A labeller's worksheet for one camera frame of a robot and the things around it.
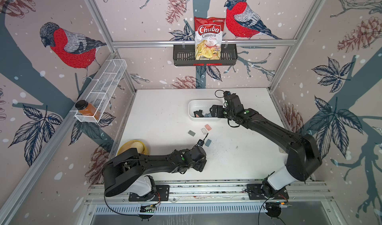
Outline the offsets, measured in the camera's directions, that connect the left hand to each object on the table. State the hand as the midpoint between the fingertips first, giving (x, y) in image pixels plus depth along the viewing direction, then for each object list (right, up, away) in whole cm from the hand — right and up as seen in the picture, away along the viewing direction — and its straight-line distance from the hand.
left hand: (202, 157), depth 84 cm
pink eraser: (+5, +14, +14) cm, 21 cm away
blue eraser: (+4, +6, +8) cm, 11 cm away
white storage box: (+3, +29, +25) cm, 39 cm away
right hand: (+8, +28, +3) cm, 29 cm away
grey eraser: (-6, +12, +13) cm, 18 cm away
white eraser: (+2, +13, +12) cm, 18 cm away
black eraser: (-1, +24, +20) cm, 31 cm away
